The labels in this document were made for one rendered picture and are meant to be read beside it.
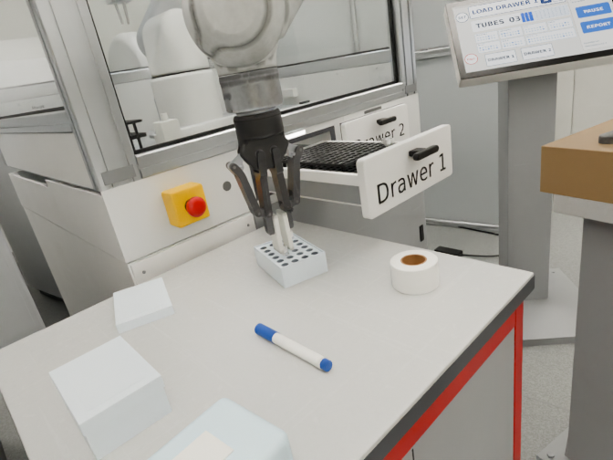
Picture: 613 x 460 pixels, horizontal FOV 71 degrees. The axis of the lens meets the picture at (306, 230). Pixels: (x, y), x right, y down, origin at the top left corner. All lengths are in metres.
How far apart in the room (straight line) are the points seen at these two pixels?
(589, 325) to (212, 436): 0.92
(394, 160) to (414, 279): 0.26
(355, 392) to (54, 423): 0.35
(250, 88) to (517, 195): 1.33
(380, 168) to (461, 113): 1.85
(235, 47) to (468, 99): 2.19
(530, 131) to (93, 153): 1.42
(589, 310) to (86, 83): 1.11
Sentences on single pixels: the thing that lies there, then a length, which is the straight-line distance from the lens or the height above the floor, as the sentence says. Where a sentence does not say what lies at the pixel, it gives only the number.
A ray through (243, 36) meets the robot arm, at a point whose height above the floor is 1.13.
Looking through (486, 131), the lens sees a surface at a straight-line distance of 2.59.
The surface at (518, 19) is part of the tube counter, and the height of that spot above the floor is 1.11.
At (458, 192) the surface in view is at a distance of 2.74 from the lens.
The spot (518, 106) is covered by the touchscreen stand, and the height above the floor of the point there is 0.83.
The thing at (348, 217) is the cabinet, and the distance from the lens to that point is 1.25.
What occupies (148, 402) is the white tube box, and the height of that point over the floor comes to 0.79.
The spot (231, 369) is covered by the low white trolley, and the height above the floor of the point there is 0.76.
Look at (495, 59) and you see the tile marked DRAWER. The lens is 1.61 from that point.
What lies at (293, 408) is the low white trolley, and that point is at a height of 0.76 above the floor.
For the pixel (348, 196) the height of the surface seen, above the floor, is 0.85.
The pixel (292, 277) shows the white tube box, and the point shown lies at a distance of 0.72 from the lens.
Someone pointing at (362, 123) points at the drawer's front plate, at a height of 0.91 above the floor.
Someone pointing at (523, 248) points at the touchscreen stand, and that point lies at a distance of 1.90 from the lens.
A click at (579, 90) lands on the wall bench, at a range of 3.77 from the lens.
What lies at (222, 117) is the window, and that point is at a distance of 0.98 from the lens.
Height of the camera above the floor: 1.10
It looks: 21 degrees down
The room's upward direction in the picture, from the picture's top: 10 degrees counter-clockwise
